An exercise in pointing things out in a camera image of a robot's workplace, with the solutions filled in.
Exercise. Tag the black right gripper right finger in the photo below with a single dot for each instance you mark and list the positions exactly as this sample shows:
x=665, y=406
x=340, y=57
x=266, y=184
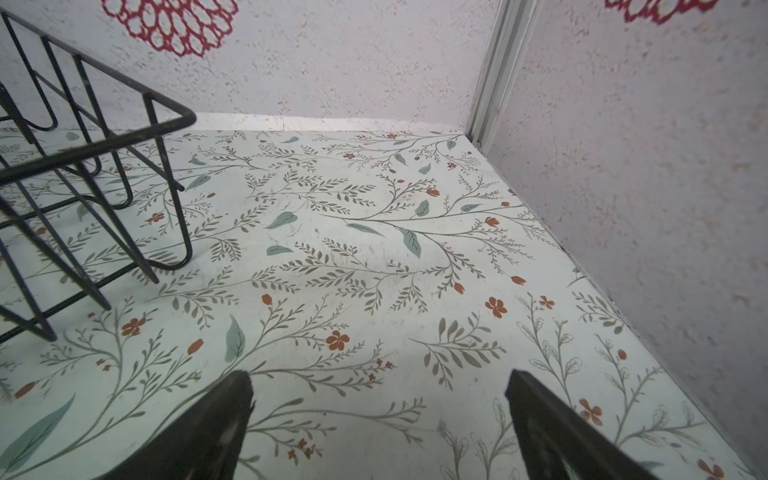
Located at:
x=556, y=443

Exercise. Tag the black wire dish rack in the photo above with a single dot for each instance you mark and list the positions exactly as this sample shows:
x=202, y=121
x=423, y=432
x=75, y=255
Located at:
x=91, y=176

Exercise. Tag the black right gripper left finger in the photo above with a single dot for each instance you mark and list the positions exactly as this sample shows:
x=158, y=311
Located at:
x=203, y=443

